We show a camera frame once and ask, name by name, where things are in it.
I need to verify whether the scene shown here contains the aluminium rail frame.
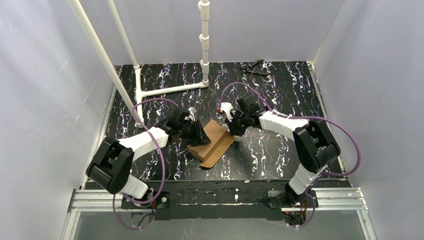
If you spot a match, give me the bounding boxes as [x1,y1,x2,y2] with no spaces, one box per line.
[61,82,369,240]

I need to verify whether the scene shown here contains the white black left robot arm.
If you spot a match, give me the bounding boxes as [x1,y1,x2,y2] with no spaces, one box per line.
[86,107,211,204]

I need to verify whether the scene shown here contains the brown cardboard paper box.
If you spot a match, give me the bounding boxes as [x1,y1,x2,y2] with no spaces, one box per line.
[187,119,235,169]

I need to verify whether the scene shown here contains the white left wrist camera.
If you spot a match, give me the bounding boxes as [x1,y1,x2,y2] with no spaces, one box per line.
[185,107,197,122]

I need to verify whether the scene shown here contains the black pliers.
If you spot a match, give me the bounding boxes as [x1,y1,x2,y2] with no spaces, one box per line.
[239,59,270,77]

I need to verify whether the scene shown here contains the white PVC pipe frame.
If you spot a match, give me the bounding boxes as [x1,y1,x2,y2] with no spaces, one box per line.
[69,0,212,120]

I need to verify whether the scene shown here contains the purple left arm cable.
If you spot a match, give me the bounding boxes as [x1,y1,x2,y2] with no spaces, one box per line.
[112,97,181,231]

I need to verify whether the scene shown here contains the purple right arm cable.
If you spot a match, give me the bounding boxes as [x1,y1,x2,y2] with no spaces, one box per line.
[219,82,362,229]

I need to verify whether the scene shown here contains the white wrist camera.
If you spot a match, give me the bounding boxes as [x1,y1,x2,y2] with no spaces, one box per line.
[218,102,234,122]
[185,107,197,122]

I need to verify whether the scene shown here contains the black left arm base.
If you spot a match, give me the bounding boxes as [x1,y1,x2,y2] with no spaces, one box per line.
[121,188,171,210]

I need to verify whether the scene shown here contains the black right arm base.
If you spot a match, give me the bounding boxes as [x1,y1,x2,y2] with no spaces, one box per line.
[259,185,319,228]

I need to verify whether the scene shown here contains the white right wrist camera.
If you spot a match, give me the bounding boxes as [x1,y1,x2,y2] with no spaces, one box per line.
[218,102,234,122]

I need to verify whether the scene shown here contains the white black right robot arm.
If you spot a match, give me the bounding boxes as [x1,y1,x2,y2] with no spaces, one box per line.
[218,98,341,197]

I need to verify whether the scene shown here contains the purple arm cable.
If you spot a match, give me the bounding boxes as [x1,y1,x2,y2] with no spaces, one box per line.
[219,82,362,229]
[112,97,181,231]

